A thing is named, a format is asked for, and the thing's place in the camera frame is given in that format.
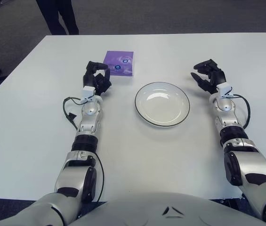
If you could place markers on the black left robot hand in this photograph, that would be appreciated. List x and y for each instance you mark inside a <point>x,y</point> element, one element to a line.
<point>90,78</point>

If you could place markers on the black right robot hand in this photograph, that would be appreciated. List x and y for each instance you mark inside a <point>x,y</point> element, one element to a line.
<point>218,76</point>

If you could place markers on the purple tissue paper pack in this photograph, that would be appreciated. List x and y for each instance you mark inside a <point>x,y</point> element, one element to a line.
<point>114,57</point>

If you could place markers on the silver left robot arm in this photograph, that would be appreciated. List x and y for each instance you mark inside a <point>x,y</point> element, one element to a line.
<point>88,110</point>

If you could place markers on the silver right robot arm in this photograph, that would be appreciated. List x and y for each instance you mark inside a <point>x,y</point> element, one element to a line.
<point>225,108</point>

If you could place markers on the white plate with black rim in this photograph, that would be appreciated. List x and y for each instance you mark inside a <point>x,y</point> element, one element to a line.
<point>162,106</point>

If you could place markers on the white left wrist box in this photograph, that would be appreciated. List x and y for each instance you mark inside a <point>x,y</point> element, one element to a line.
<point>89,90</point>

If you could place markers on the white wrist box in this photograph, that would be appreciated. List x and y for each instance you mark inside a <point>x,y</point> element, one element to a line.
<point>89,90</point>
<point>223,89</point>

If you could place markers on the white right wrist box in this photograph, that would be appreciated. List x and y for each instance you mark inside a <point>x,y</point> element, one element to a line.
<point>223,89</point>

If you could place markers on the person in dark trousers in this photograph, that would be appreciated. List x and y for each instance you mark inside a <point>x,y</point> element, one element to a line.
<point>59,18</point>

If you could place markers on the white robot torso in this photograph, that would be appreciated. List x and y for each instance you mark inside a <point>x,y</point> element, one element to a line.
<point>147,209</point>

